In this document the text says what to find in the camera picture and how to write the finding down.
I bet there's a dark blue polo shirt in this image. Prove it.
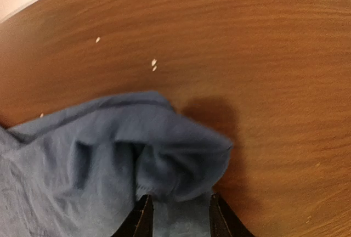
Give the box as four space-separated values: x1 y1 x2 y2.
1 92 233 236

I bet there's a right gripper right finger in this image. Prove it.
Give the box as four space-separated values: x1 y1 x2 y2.
210 193 254 237

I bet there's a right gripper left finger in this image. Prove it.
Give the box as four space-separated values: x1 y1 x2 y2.
112 195 154 237

